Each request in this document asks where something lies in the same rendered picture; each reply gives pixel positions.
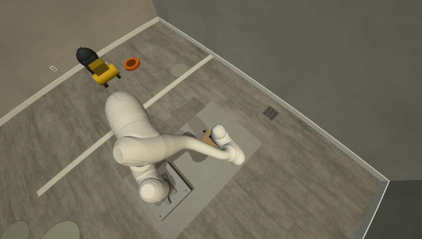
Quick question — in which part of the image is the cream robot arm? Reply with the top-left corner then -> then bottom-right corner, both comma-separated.
105,92 -> 245,206

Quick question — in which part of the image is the tan square mat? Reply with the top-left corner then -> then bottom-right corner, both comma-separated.
202,129 -> 216,147

